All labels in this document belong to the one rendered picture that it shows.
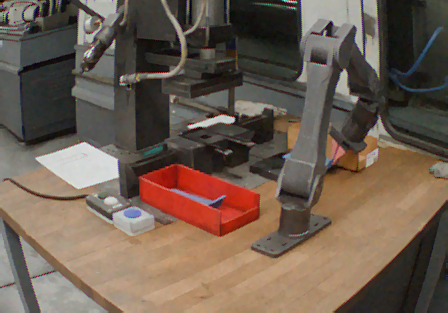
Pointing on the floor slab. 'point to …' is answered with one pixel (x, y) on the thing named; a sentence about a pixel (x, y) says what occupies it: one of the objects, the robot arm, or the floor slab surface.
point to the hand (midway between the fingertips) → (333, 160)
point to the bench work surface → (235, 244)
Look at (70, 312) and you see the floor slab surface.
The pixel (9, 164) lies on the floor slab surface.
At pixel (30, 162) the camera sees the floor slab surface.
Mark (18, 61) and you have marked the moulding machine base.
